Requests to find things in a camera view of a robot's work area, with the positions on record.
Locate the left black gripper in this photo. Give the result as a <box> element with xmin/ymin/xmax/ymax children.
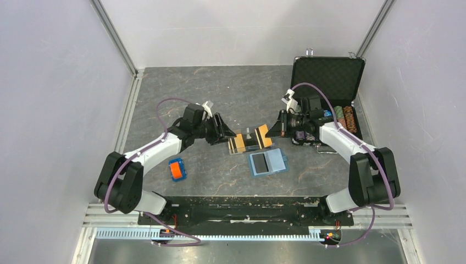
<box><xmin>193</xmin><ymin>113</ymin><xmax>237</xmax><ymax>146</ymax></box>

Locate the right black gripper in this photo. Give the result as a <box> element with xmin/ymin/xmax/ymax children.
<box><xmin>266</xmin><ymin>109</ymin><xmax>309</xmax><ymax>138</ymax></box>

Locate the blue card holder wallet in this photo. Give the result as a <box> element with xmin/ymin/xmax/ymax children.
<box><xmin>247</xmin><ymin>148</ymin><xmax>289</xmax><ymax>178</ymax></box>

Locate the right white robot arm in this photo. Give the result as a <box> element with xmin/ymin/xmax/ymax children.
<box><xmin>266</xmin><ymin>93</ymin><xmax>400</xmax><ymax>224</ymax></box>

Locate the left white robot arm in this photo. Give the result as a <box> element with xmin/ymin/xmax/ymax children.
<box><xmin>94</xmin><ymin>102</ymin><xmax>236</xmax><ymax>224</ymax></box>

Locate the gold card stack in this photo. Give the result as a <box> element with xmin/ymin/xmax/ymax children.
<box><xmin>228</xmin><ymin>134</ymin><xmax>246</xmax><ymax>155</ymax></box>

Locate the black poker chip case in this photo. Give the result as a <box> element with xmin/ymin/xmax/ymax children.
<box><xmin>290</xmin><ymin>56</ymin><xmax>365</xmax><ymax>139</ymax></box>

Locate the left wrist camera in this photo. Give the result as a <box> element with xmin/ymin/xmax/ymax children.
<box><xmin>201</xmin><ymin>101</ymin><xmax>214</xmax><ymax>119</ymax></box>

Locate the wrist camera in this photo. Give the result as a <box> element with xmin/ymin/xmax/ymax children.
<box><xmin>201</xmin><ymin>101</ymin><xmax>214</xmax><ymax>119</ymax></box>
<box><xmin>281</xmin><ymin>89</ymin><xmax>298</xmax><ymax>113</ymax></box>

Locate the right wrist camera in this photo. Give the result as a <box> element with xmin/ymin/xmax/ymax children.
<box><xmin>281</xmin><ymin>89</ymin><xmax>298</xmax><ymax>113</ymax></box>

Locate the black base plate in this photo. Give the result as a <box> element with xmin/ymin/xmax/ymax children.
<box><xmin>158</xmin><ymin>196</ymin><xmax>354</xmax><ymax>235</ymax></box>

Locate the left aluminium frame post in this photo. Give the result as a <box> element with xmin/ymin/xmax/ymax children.
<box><xmin>90</xmin><ymin>0</ymin><xmax>138</xmax><ymax>76</ymax></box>

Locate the aluminium frame post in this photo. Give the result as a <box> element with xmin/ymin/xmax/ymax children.
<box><xmin>90</xmin><ymin>0</ymin><xmax>138</xmax><ymax>76</ymax></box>
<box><xmin>356</xmin><ymin>0</ymin><xmax>396</xmax><ymax>57</ymax></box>

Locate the white slotted cable duct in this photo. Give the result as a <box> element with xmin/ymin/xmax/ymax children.
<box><xmin>95</xmin><ymin>227</ymin><xmax>340</xmax><ymax>243</ymax></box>

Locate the right aluminium frame post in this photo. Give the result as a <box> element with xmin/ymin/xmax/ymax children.
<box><xmin>356</xmin><ymin>0</ymin><xmax>396</xmax><ymax>57</ymax></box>

